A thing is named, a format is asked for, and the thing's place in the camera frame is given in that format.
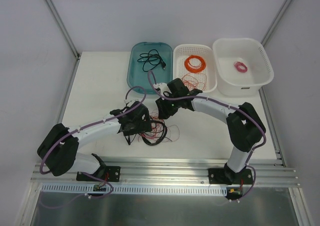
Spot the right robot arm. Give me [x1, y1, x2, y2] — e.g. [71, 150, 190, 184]
[152, 78, 266, 185]

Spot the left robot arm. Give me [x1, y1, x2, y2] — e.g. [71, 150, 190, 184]
[37, 101, 152, 181]

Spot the white perforated basket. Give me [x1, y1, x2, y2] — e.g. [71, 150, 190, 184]
[172, 44, 218, 93]

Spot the teal plastic tray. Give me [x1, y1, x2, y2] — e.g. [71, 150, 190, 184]
[126, 42, 173, 94]

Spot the white deep plastic tub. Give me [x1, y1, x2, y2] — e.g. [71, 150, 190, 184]
[212, 38, 274, 97]

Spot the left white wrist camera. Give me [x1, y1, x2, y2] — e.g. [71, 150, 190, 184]
[124, 99, 140, 107]

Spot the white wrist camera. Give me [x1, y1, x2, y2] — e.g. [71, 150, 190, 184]
[153, 83, 172, 99]
[124, 99, 140, 107]

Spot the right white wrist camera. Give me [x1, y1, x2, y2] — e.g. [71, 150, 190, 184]
[153, 83, 172, 99]

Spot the orange wire coil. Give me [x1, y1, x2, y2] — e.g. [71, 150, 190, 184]
[184, 55, 208, 73]

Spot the black USB cable in tray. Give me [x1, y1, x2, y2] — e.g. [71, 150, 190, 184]
[137, 49, 168, 73]

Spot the aluminium mounting rail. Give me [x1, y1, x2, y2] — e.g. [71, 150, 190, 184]
[29, 156, 301, 187]

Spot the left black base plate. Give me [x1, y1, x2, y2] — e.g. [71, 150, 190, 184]
[76, 166, 121, 182]

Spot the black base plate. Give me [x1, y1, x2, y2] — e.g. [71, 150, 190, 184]
[208, 168, 253, 185]
[76, 166, 121, 182]

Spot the white slotted cable duct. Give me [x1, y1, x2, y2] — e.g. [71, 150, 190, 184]
[41, 183, 227, 197]

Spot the pink wire coil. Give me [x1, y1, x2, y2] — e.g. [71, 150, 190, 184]
[233, 61, 249, 72]

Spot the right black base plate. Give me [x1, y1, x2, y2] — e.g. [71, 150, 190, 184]
[208, 168, 253, 185]

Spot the right aluminium frame post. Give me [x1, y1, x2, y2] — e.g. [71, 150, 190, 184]
[261, 0, 294, 47]

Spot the aluminium frame post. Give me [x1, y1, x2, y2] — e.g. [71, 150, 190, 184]
[44, 0, 80, 59]
[261, 0, 294, 47]

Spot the left aluminium frame post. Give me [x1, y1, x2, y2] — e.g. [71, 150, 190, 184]
[44, 0, 80, 59]

